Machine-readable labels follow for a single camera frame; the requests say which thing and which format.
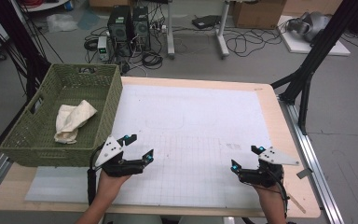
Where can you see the white floor board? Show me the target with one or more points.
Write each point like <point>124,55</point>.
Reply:
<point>298,46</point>

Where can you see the black flat device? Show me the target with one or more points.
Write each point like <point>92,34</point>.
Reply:
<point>205,21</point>

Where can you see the grey headset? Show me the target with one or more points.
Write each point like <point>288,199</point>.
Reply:
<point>312,25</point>

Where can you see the white power supply unit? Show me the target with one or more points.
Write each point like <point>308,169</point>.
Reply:
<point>103,48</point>

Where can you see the white desk leg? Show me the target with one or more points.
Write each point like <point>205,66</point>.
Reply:
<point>170,34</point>
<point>222,34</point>

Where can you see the person's right hand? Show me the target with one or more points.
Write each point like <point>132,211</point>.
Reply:
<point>268,194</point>

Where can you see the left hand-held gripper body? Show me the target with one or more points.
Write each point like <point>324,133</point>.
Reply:
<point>115,166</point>

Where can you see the cream printed cloth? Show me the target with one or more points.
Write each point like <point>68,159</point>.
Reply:
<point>73,119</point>

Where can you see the clear plastic bag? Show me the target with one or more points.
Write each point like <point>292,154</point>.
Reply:
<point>60,22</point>

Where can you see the brown cardboard box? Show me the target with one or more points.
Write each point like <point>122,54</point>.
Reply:
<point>258,14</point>

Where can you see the green woven basket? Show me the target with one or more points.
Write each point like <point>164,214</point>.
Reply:
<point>37,146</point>

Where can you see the black metal tripod stand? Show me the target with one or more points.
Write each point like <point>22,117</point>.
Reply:
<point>317,53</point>

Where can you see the grey tape piece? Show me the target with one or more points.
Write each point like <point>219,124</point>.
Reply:
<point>304,173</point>

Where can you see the person's left hand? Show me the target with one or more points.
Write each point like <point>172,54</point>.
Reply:
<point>110,185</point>

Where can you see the thin wooden stick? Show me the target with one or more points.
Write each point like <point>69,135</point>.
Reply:
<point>296,202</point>

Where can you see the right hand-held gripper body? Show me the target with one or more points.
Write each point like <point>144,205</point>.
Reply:
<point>267,175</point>

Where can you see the black computer tower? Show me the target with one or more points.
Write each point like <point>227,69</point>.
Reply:
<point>119,29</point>
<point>141,28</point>

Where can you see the white grid mat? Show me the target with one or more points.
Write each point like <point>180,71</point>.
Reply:
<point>192,118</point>

